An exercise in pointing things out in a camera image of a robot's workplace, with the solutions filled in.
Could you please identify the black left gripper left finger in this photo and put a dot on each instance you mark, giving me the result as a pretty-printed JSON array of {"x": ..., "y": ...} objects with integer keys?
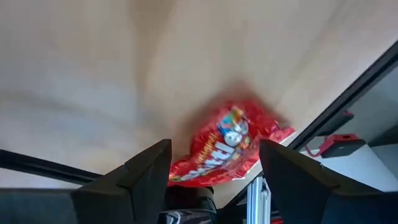
[{"x": 149, "y": 186}]

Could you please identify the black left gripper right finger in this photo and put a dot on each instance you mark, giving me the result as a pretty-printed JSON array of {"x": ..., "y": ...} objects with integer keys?
[{"x": 295, "y": 186}]

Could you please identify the red Skittles candy bag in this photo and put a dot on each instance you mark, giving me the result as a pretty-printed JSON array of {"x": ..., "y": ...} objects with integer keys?
[{"x": 224, "y": 146}]

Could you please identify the red and black device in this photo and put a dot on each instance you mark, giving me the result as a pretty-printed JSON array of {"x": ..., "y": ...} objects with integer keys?
[{"x": 339, "y": 146}]

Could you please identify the white flat panel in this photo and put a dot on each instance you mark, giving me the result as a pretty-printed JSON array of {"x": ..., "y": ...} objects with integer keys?
[{"x": 367, "y": 171}]

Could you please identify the silver aluminium bracket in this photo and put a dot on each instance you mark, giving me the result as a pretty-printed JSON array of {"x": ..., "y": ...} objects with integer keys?
[{"x": 258, "y": 199}]

